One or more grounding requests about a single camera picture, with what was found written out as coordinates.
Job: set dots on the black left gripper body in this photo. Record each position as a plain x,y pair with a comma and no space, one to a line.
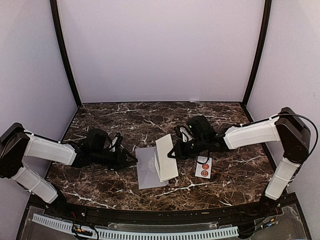
114,162

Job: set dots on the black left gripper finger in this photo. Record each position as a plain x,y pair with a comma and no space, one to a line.
126,165
129,157

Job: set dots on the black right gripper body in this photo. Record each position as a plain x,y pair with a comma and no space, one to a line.
190,150

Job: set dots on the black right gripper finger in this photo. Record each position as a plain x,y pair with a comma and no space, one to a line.
181,157
174,152

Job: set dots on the beige lined letter paper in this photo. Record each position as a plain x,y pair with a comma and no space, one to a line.
168,166

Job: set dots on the white sheet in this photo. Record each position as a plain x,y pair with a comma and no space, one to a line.
157,166

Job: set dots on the grey envelope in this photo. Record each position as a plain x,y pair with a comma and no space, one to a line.
146,170

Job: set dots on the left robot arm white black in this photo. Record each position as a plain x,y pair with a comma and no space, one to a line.
97,147

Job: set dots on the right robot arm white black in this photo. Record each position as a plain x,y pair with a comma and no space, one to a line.
285,127

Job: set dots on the red round seal sticker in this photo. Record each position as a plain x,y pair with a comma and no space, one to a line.
205,166

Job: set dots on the wax seal sticker sheet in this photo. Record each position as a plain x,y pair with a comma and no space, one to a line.
202,160

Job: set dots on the brown round seal sticker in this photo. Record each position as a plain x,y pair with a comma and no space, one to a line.
204,173

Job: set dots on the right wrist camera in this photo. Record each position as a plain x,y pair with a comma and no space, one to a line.
183,133

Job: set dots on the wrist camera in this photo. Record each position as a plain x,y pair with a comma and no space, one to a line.
116,142
183,133

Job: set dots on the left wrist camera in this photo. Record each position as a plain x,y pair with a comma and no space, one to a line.
116,142

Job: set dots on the white slotted cable duct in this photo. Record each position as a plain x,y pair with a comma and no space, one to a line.
122,231

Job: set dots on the black front rail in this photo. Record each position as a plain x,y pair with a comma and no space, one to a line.
239,214

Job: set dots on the black right frame post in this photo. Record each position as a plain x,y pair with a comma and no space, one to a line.
258,53

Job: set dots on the black frame post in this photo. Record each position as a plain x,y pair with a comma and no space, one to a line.
258,53
63,52

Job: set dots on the black left frame post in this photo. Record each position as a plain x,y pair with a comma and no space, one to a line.
63,52

